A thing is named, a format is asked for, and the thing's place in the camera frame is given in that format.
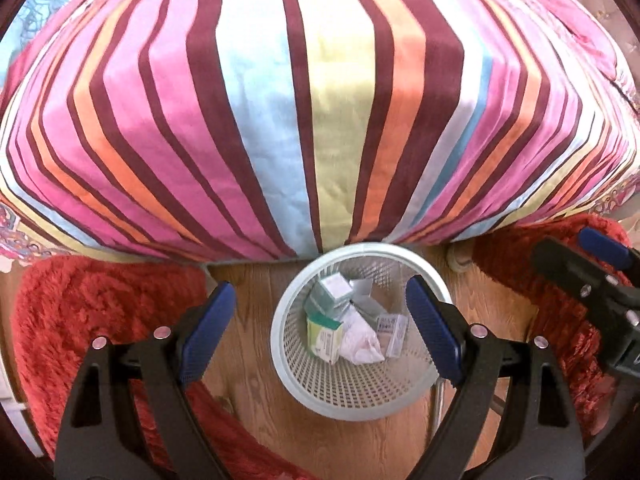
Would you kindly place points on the red shaggy rug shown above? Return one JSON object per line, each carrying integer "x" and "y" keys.
{"x": 64, "y": 302}

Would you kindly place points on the teal white carton box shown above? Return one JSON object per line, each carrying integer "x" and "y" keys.
{"x": 330, "y": 296}

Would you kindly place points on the silver cosmetic box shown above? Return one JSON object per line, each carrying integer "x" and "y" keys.
{"x": 391, "y": 331}

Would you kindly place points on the striped colourful bedspread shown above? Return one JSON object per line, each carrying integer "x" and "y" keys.
{"x": 228, "y": 130}

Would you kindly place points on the small green box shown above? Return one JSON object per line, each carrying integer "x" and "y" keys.
{"x": 324, "y": 337}

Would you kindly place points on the white grey carton box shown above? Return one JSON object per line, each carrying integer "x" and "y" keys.
{"x": 367, "y": 298}

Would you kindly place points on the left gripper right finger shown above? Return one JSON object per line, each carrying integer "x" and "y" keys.
{"x": 511, "y": 416}

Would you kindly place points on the white plastic bag red print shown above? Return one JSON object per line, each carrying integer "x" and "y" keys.
{"x": 360, "y": 344}

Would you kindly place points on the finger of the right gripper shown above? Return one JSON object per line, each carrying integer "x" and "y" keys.
{"x": 579, "y": 277}
{"x": 612, "y": 252}

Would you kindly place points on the pink folded duvet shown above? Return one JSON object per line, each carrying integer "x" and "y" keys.
{"x": 589, "y": 54}

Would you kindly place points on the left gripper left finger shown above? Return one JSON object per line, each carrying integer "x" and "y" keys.
{"x": 101, "y": 436}

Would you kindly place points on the blue patterned blanket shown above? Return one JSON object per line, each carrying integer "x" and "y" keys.
{"x": 27, "y": 21}

